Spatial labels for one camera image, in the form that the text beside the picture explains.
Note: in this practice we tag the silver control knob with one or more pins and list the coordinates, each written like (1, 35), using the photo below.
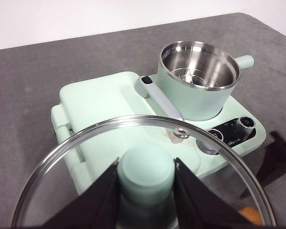
(209, 140)
(245, 122)

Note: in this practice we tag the mint green steamer pot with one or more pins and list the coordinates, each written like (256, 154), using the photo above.
(181, 102)

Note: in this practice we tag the mint green griddle cover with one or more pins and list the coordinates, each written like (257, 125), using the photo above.
(97, 95)

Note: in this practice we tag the glass lid with green knob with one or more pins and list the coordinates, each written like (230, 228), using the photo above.
(145, 171)

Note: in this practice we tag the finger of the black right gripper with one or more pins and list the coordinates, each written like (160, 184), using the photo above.
(276, 157)

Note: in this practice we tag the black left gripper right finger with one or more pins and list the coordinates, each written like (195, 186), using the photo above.
(200, 205)

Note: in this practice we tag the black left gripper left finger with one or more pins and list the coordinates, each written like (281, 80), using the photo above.
(93, 205)

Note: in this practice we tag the mint green breakfast machine base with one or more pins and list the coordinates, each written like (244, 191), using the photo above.
(231, 105)

